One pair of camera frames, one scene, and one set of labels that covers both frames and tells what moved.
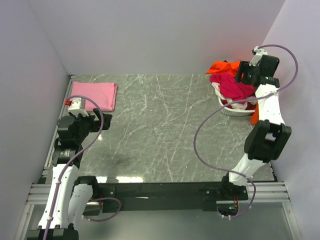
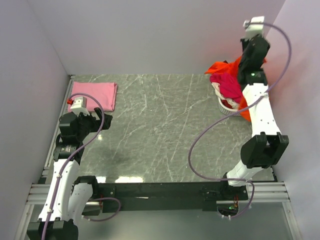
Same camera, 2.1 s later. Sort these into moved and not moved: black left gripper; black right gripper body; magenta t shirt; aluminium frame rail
Moved: black right gripper body
Not moved: black left gripper; magenta t shirt; aluminium frame rail
